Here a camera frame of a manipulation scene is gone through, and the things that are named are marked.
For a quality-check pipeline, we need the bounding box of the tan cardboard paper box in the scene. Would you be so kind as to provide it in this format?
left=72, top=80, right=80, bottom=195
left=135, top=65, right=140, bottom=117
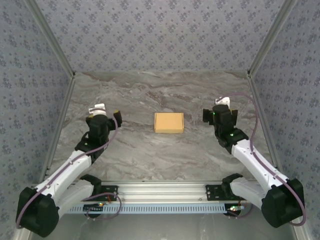
left=153, top=112, right=185, bottom=134

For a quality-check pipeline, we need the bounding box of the left small circuit board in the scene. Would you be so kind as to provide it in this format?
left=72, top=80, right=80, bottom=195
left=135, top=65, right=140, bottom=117
left=83, top=202, right=105, bottom=218

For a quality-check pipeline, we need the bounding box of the small circuit board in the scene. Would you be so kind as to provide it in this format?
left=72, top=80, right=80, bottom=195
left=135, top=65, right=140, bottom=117
left=83, top=202, right=105, bottom=218
left=226, top=204, right=246, bottom=218

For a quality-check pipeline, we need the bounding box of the right small circuit board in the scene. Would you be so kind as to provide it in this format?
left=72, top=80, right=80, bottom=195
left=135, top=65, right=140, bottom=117
left=226, top=204, right=246, bottom=218

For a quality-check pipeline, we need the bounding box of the grey metal sheet panel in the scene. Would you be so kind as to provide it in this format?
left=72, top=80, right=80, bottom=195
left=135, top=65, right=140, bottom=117
left=13, top=201, right=310, bottom=240

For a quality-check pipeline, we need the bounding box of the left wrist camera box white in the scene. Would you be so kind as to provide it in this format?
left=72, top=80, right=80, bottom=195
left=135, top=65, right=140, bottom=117
left=88, top=103, right=108, bottom=117

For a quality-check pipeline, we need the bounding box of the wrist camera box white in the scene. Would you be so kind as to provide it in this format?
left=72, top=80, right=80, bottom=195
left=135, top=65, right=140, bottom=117
left=88, top=103, right=108, bottom=117
left=214, top=96, right=231, bottom=107

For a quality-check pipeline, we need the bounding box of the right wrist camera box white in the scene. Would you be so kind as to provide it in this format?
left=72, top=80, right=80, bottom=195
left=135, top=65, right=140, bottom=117
left=214, top=96, right=231, bottom=107

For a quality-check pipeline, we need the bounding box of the right aluminium side rail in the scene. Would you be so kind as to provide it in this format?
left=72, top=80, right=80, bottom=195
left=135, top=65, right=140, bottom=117
left=247, top=73, right=286, bottom=182

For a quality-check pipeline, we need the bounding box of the aluminium side rail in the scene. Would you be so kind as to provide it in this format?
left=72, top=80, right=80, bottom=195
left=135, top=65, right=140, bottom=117
left=247, top=73, right=286, bottom=182
left=38, top=74, right=77, bottom=185

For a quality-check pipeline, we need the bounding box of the left aluminium side rail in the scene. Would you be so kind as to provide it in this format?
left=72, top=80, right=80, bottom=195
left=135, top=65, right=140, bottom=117
left=38, top=74, right=77, bottom=185

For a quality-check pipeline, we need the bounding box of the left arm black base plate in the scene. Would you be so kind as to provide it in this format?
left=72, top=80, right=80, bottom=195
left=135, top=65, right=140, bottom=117
left=98, top=184, right=119, bottom=202

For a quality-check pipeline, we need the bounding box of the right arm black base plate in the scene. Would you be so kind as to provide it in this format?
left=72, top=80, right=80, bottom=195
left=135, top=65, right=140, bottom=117
left=205, top=184, right=252, bottom=202

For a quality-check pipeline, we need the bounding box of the right aluminium frame post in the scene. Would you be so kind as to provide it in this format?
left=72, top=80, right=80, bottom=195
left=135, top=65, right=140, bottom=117
left=247, top=0, right=298, bottom=79

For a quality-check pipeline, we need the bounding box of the aluminium frame post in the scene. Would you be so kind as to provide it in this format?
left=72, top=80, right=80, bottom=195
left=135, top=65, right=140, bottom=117
left=247, top=0, right=298, bottom=79
left=24, top=0, right=76, bottom=79

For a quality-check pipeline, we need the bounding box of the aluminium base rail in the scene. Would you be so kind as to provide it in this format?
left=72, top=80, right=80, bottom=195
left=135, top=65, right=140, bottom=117
left=29, top=180, right=300, bottom=203

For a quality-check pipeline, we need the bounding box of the left aluminium frame post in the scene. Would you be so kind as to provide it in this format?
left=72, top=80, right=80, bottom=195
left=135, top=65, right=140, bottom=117
left=24, top=0, right=76, bottom=79

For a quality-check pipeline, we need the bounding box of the slotted pale blue cable duct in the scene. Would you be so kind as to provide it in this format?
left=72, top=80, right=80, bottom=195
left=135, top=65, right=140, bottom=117
left=66, top=203, right=247, bottom=215

